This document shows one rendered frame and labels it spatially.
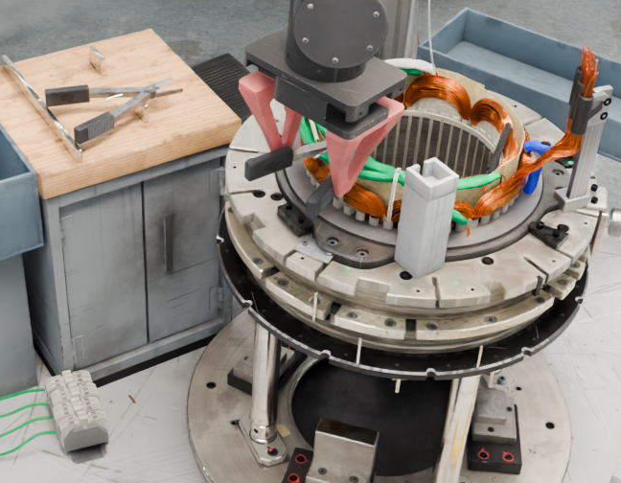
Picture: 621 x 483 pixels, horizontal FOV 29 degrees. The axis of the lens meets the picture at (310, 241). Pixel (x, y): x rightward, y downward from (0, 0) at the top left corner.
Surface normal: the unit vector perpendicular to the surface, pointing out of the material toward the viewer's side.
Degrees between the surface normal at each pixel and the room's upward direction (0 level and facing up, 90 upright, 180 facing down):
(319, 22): 89
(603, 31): 0
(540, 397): 0
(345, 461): 90
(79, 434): 90
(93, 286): 90
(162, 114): 0
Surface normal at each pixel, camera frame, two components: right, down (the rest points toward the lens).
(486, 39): -0.55, 0.51
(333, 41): 0.00, 0.63
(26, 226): 0.53, 0.57
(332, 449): -0.28, 0.60
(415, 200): -0.81, 0.33
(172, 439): 0.06, -0.77
